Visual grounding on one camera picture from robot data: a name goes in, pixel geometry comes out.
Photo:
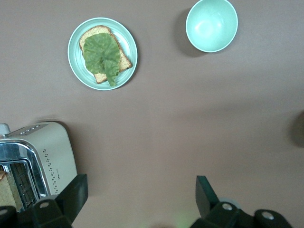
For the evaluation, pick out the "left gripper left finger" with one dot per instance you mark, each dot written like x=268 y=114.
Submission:
x=76 y=192

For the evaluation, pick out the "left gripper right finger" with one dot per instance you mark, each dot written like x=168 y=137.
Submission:
x=204 y=194

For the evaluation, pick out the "light green bowl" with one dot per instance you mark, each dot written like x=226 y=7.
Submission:
x=211 y=26

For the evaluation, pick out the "beige chrome toaster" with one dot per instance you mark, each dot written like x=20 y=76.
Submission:
x=54 y=147

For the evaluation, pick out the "bread slice in toaster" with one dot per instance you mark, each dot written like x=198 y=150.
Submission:
x=6 y=192

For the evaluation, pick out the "brown table cover cloth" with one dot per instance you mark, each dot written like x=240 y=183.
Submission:
x=190 y=118

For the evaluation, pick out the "light green plate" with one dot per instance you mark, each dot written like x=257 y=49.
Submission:
x=76 y=59

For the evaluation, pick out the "green lettuce leaf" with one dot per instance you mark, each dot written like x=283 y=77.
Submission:
x=102 y=53

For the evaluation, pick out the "toast slice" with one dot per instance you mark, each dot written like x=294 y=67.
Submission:
x=99 y=29

